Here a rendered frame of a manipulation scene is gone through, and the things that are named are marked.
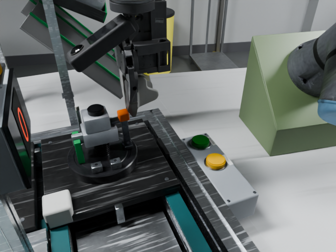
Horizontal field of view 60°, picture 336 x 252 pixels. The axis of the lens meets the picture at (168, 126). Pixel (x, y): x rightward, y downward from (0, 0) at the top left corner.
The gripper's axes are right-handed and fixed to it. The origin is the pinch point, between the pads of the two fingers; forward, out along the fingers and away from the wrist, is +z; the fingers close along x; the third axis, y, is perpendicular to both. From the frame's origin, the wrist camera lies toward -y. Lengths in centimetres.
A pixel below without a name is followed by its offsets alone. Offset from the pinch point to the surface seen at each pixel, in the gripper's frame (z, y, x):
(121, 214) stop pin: 12.3, -6.1, -13.3
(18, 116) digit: -14.6, -15.3, -20.0
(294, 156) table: 21.6, 42.5, -4.3
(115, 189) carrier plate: 10.3, -5.9, -9.0
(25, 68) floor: 107, -50, 305
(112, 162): 6.8, -5.4, -5.5
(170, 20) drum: 49, 99, 227
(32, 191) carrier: 10.2, -20.1, -4.1
